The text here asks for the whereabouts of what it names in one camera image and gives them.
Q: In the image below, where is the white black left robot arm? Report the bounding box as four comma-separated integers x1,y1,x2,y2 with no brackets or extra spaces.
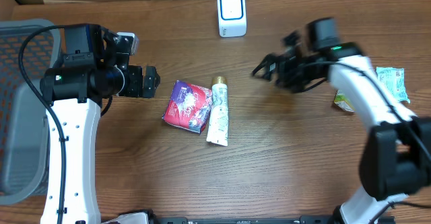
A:
40,24,160,223

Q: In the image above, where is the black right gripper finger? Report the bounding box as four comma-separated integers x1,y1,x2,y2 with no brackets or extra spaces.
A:
251,70,276,81
251,53,279,76

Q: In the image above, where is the grey plastic shopping basket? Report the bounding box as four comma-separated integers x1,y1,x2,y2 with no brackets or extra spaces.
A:
1,19,51,205

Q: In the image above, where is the green juice carton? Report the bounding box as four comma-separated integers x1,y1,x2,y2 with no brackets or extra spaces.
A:
333,90,355,112

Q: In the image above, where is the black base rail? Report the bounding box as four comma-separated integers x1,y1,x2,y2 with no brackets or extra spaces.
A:
150,215,341,224

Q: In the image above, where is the white tube gold cap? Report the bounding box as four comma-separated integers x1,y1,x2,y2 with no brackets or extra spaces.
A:
206,76,229,147

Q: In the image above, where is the teal white snack packet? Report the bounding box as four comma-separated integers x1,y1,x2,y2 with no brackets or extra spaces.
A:
376,67,410,104

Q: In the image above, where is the purple red snack packet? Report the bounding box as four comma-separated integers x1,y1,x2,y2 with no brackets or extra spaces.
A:
162,80,212,134

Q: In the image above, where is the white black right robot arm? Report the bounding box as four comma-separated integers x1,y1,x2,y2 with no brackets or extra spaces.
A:
251,17,430,223

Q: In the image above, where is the white barcode scanner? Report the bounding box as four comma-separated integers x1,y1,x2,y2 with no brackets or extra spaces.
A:
217,0,247,38

